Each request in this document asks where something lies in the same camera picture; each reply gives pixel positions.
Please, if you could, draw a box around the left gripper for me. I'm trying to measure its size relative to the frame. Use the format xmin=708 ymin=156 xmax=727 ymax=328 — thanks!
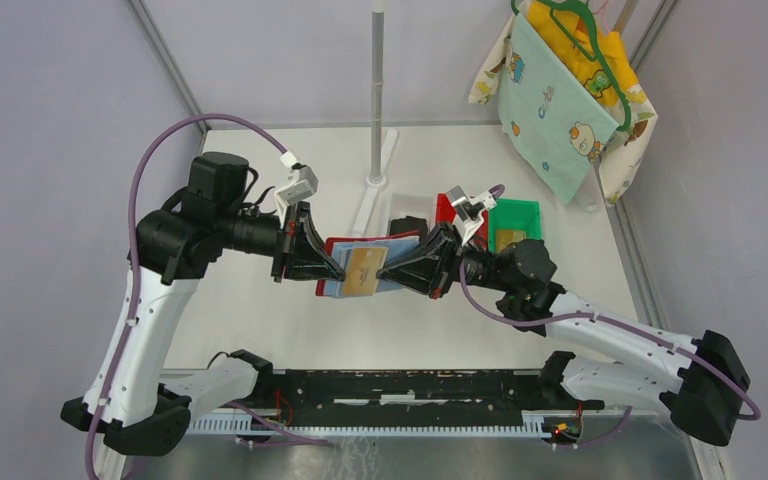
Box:
xmin=219 ymin=200 xmax=346 ymax=282

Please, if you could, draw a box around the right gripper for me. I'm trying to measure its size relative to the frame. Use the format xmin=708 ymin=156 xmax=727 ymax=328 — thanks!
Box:
xmin=377 ymin=219 xmax=514 ymax=298

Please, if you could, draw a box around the mint cartoon cloth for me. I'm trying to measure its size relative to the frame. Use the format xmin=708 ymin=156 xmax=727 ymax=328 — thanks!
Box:
xmin=497 ymin=14 xmax=618 ymax=204

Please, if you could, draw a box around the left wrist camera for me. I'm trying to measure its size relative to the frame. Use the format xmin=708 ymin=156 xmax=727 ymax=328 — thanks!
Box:
xmin=274 ymin=151 xmax=318 ymax=224

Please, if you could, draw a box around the white plastic bin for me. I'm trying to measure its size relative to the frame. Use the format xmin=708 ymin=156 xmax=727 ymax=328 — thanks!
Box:
xmin=382 ymin=192 xmax=436 ymax=240

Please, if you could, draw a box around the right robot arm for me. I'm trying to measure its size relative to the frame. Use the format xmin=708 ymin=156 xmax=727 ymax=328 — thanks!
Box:
xmin=376 ymin=223 xmax=762 ymax=447

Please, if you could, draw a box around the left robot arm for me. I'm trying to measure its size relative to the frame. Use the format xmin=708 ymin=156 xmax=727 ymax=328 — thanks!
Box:
xmin=61 ymin=152 xmax=346 ymax=457

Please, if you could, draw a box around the red plastic bin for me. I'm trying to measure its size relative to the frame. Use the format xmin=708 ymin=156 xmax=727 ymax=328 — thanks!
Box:
xmin=434 ymin=193 xmax=491 ymax=252

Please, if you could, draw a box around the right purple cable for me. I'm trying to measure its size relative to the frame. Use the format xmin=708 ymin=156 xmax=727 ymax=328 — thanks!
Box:
xmin=458 ymin=184 xmax=763 ymax=449

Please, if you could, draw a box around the black VIP cards stack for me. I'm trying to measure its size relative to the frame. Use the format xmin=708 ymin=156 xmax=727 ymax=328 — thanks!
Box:
xmin=388 ymin=215 xmax=429 ymax=239

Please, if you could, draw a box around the green clothes hanger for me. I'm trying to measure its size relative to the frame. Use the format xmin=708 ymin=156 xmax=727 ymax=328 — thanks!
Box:
xmin=509 ymin=0 xmax=634 ymax=132

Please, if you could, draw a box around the purple cable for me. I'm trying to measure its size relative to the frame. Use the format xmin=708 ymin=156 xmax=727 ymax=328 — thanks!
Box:
xmin=458 ymin=184 xmax=763 ymax=449
xmin=84 ymin=113 xmax=334 ymax=480

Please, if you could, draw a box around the green plastic bin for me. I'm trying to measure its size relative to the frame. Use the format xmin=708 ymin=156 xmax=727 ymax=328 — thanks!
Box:
xmin=488 ymin=198 xmax=543 ymax=252

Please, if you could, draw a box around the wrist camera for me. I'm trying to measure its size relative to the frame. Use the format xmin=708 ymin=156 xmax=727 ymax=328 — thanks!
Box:
xmin=446 ymin=184 xmax=505 ymax=245
xmin=274 ymin=151 xmax=318 ymax=224

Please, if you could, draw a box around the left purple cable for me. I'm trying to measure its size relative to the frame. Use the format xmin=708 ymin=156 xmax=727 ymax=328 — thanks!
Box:
xmin=84 ymin=113 xmax=334 ymax=480

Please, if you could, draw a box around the metal pole stand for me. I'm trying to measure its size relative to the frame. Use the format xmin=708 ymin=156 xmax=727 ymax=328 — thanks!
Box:
xmin=350 ymin=0 xmax=398 ymax=237

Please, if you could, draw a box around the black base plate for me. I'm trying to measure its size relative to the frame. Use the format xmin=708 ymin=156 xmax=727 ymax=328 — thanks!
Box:
xmin=238 ymin=369 xmax=605 ymax=428

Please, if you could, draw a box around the gold cards stack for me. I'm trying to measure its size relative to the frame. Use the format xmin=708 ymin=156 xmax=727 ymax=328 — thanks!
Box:
xmin=495 ymin=228 xmax=528 ymax=253

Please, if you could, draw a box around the gold VIP card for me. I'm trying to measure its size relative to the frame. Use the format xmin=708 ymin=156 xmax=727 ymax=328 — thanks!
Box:
xmin=340 ymin=246 xmax=388 ymax=297

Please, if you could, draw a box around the white cable comb rail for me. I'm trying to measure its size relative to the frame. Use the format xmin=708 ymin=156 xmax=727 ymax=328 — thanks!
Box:
xmin=187 ymin=411 xmax=551 ymax=440

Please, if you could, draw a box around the red leather card holder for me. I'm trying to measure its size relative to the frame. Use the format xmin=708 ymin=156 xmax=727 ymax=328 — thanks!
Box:
xmin=315 ymin=231 xmax=420 ymax=299

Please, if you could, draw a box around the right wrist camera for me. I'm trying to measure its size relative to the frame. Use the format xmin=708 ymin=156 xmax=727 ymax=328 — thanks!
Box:
xmin=446 ymin=184 xmax=505 ymax=245

